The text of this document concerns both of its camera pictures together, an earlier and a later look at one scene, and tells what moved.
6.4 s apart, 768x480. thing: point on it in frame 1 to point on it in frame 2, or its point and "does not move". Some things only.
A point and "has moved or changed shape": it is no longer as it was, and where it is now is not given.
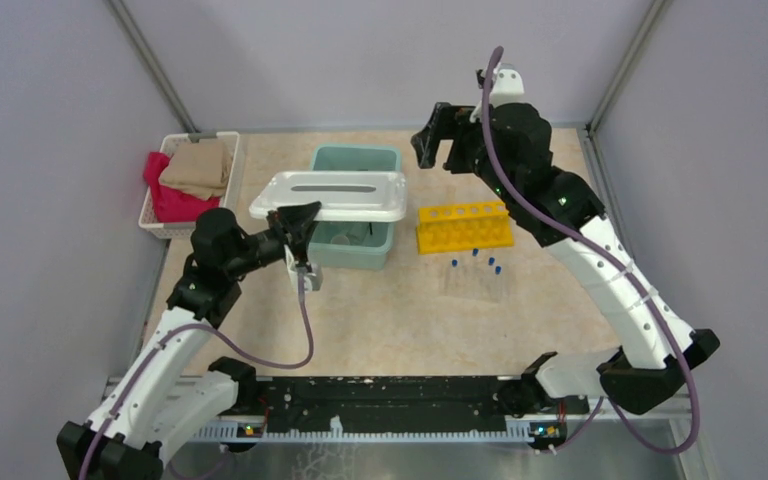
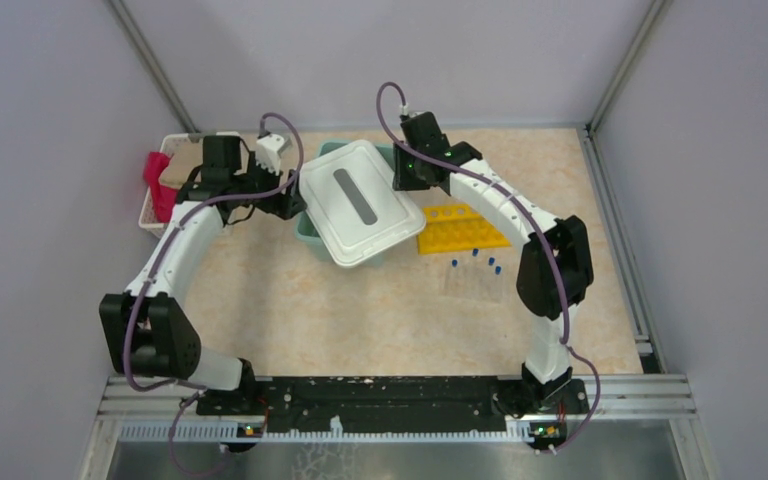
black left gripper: x=299 y=218 to x=288 y=204
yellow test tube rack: x=463 y=228 does not move
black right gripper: x=426 y=142 to x=401 y=182
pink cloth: x=171 y=205 does not move
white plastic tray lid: x=345 y=196 has moved or changed shape
